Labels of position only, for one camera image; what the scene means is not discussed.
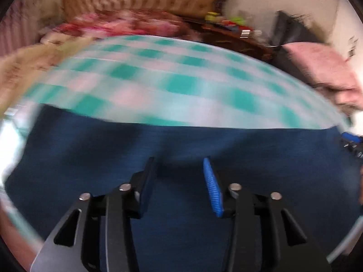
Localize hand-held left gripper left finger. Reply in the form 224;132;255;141
31;156;156;272

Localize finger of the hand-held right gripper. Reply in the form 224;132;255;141
340;132;363;159

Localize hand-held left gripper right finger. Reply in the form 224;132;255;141
203;157;332;272

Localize blue pants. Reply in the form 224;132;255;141
4;105;363;272

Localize small pink pillow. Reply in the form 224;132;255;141
312;83;363;109

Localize large pink pillow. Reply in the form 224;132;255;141
282;42;361;90

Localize green white checkered bedsheet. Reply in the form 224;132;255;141
17;35;352;129

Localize black leather chair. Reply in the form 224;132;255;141
268;11;326;71

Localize dark wooden nightstand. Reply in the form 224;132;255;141
184;17;275;61

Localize beige fuzzy blanket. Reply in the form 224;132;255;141
0;38;94;119

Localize red floral blanket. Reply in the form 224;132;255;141
42;10;196;41

